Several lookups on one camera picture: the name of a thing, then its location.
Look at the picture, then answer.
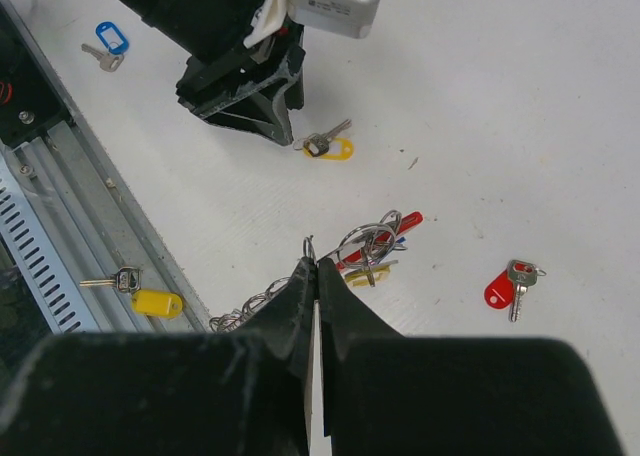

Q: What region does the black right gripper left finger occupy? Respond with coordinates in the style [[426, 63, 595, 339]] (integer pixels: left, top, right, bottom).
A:
[[1, 257, 316, 455]]

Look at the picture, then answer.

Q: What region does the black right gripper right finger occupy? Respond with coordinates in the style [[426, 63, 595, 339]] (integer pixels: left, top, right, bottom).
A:
[[318, 259, 623, 455]]

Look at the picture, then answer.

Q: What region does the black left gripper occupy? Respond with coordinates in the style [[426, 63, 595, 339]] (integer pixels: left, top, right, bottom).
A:
[[176, 23, 306, 145]]

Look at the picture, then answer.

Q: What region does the yellow tag key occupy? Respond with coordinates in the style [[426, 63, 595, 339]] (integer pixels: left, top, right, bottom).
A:
[[78, 266, 184, 319], [293, 119, 355, 161], [343, 260, 398, 288]]

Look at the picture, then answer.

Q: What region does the metal keyring holder red handle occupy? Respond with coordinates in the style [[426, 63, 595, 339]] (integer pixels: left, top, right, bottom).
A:
[[209, 210, 424, 333]]

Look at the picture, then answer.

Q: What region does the red tag key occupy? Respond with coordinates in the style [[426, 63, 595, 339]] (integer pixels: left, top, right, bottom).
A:
[[484, 259, 547, 323]]

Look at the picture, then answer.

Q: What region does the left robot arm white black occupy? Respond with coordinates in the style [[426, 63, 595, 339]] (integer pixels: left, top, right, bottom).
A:
[[119, 0, 305, 146]]

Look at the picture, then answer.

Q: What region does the yellow tag key on holder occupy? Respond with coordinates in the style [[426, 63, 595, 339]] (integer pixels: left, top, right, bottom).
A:
[[343, 260, 398, 288]]

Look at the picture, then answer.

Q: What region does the blue tag key on table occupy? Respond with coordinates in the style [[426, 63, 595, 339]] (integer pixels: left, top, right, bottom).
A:
[[80, 21, 130, 73]]

